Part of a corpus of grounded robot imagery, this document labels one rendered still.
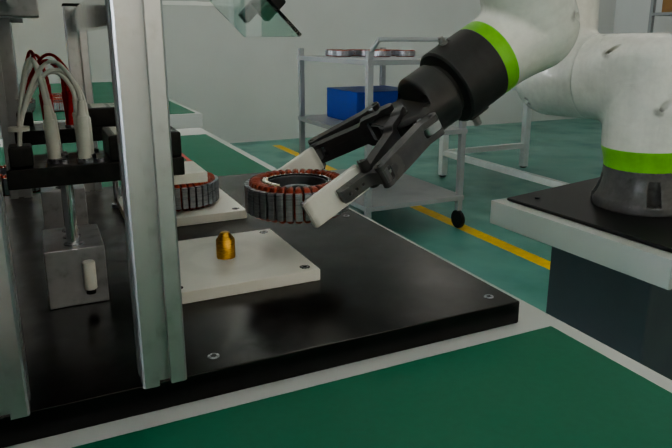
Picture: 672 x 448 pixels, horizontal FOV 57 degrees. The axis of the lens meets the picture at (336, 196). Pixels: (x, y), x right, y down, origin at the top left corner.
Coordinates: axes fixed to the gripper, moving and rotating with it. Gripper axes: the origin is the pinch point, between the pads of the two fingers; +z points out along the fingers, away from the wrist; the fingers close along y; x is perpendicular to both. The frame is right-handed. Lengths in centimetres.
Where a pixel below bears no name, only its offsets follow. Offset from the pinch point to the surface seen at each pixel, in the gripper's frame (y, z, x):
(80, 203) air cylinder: 20.2, 20.5, 7.7
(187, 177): -3.1, 9.2, 9.3
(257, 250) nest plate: 0.5, 7.4, -2.7
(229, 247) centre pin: -1.0, 9.7, 0.1
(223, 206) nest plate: 19.7, 6.3, -3.2
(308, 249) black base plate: 1.7, 2.4, -6.9
